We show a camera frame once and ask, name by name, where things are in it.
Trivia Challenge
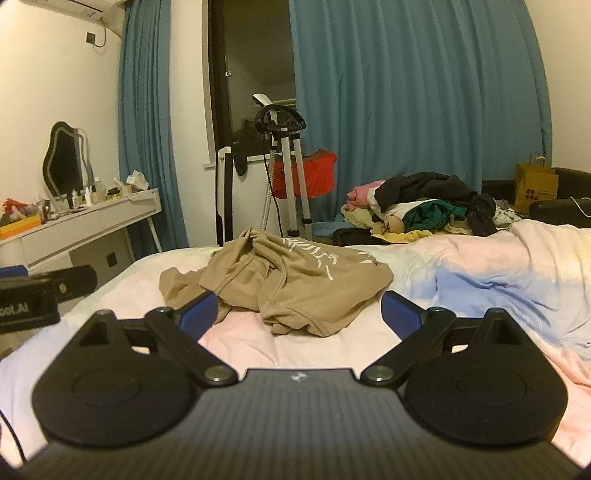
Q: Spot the white cabinet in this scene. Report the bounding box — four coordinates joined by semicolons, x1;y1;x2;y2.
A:
217;145;296;245

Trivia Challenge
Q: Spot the green garment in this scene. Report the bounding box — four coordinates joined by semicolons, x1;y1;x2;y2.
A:
406;199;467;229

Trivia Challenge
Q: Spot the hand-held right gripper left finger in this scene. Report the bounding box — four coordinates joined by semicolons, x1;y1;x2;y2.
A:
78;291;239;387

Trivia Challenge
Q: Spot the orange tray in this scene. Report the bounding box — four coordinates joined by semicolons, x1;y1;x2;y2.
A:
0;217;42;240

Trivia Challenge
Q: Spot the red cloth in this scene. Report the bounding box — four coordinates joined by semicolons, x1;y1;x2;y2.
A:
271;150;338;199

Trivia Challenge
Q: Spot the black garment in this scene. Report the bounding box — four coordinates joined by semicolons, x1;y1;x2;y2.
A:
372;172;497;236

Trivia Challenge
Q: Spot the white dressing table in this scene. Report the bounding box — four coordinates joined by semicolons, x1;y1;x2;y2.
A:
0;187;162;278

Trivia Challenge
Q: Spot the yellow towel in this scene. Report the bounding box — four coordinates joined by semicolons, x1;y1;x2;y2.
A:
342;205;432;243

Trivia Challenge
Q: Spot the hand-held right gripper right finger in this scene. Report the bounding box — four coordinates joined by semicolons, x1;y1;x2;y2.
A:
360;291;523;387

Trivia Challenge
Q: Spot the black cable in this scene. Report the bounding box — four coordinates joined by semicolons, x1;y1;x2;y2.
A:
0;408;26;462

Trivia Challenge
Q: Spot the black leather sofa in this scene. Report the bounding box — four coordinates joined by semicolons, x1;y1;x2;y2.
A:
480;167;591;222

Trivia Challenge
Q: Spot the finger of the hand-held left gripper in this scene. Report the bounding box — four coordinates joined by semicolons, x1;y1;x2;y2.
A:
48;265;98;304

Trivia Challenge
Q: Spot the pastel tie-dye blanket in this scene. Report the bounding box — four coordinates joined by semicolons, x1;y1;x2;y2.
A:
0;217;591;462

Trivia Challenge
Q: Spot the white patterned cloth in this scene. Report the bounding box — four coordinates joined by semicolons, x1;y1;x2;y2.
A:
494;198;527;227

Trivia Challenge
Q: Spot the pink garment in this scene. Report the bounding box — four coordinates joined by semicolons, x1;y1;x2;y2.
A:
347;181;384;208

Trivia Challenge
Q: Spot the row of cosmetic bottles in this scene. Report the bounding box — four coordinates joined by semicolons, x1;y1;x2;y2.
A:
34;178;121;213

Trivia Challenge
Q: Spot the yellow paper bag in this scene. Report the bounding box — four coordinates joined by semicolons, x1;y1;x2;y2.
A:
514;154;558;214

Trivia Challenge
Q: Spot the wavy mirror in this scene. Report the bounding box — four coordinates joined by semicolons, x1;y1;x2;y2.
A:
42;121;95;199

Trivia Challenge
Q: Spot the narrow blue curtain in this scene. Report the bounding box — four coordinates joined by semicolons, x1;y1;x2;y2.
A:
117;0;190;252

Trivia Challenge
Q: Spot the black bag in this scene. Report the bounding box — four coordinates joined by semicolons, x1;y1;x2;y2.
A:
332;227;384;246

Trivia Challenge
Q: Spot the garment steamer stand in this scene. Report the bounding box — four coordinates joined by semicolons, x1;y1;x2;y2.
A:
252;92;315;238

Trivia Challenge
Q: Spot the tan t-shirt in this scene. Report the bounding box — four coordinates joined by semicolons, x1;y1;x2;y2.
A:
159;227;394;337

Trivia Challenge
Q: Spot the white air conditioner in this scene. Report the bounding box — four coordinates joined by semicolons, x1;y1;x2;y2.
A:
18;0;127;24

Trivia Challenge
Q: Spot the black leather cushion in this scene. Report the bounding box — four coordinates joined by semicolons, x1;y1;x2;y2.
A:
529;198;591;222

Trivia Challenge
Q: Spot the wide blue curtain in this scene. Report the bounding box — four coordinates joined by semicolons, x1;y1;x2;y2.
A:
288;0;552;222

